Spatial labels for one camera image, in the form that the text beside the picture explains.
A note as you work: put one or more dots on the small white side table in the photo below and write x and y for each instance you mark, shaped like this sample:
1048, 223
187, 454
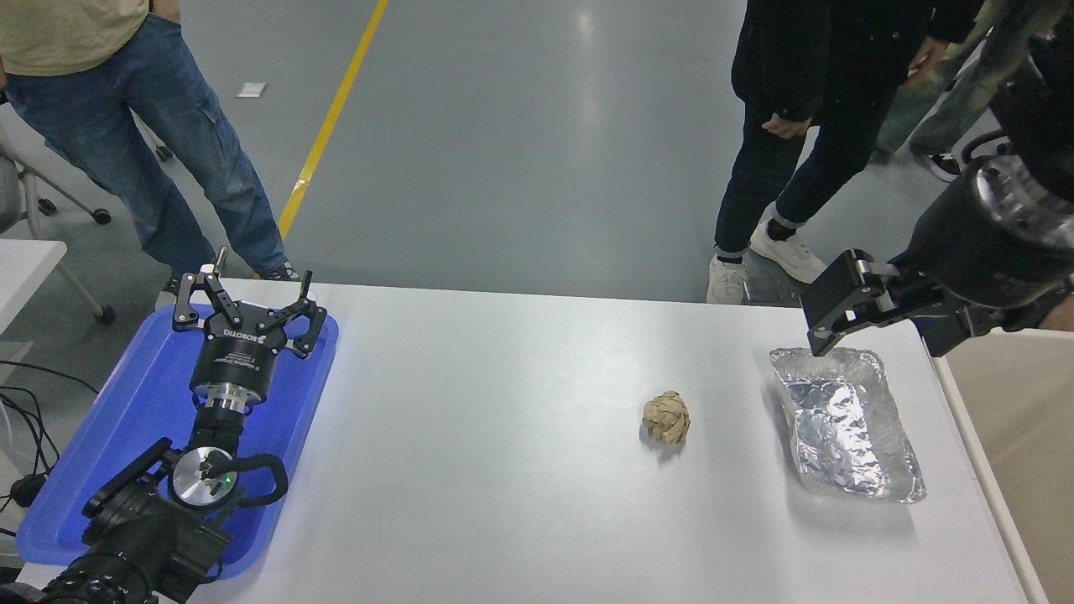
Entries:
25, 268

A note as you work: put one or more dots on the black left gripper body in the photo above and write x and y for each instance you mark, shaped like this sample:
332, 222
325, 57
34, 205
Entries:
235, 361

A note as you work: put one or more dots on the white paper scrap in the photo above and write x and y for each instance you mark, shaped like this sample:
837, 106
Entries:
252, 90

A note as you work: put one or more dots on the crumpled tan paper ball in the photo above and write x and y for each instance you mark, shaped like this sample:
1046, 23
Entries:
667, 418

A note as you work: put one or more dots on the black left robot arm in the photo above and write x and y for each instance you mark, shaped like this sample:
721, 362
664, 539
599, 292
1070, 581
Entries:
143, 537

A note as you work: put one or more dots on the blue plastic tray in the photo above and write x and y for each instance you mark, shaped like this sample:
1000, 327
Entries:
126, 419

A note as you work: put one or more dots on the white wheeled chair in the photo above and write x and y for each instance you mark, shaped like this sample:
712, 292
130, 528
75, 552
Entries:
38, 201

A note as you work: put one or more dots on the silver foil tray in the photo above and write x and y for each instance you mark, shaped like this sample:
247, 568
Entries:
847, 428

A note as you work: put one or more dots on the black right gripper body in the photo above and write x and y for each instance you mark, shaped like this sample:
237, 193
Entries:
973, 256

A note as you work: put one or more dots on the metal floor plate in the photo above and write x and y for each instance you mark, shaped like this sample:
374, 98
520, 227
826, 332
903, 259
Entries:
759, 292

